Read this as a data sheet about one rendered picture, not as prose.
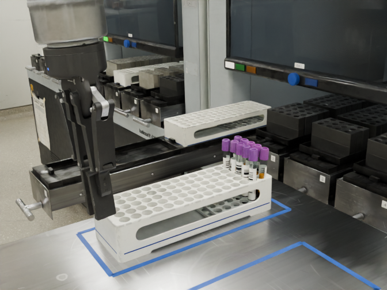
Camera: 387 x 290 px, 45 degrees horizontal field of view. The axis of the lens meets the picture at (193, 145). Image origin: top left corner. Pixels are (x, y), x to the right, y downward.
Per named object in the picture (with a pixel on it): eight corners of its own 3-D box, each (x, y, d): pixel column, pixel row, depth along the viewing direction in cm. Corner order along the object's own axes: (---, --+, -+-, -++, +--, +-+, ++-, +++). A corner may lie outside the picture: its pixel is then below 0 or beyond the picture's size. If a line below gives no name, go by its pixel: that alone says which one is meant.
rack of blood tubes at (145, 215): (238, 189, 91) (238, 159, 89) (272, 208, 83) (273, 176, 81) (94, 235, 76) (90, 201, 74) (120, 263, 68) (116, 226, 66)
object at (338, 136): (355, 157, 104) (357, 132, 102) (349, 160, 103) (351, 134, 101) (315, 144, 113) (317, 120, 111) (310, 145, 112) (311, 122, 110)
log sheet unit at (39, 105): (38, 142, 293) (30, 87, 281) (52, 154, 272) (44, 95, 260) (34, 142, 292) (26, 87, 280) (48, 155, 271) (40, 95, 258)
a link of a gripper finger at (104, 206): (106, 166, 63) (108, 167, 63) (114, 212, 66) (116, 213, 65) (86, 172, 62) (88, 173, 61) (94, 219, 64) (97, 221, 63)
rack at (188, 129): (248, 120, 139) (249, 100, 137) (272, 128, 131) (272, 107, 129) (163, 141, 123) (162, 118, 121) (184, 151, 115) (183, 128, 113)
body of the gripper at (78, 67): (116, 39, 57) (125, 112, 60) (86, 38, 63) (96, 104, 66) (57, 48, 52) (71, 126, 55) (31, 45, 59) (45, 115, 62)
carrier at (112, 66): (122, 77, 194) (121, 63, 192) (117, 78, 193) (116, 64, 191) (110, 73, 203) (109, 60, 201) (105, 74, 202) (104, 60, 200)
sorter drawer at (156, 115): (279, 90, 203) (279, 69, 200) (302, 95, 192) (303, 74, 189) (130, 121, 164) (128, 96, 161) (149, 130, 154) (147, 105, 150)
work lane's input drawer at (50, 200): (253, 137, 145) (253, 109, 141) (284, 149, 134) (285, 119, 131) (14, 203, 106) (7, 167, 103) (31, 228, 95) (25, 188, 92)
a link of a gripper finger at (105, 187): (101, 156, 62) (112, 161, 60) (107, 191, 63) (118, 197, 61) (91, 160, 61) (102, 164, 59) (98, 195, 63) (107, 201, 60)
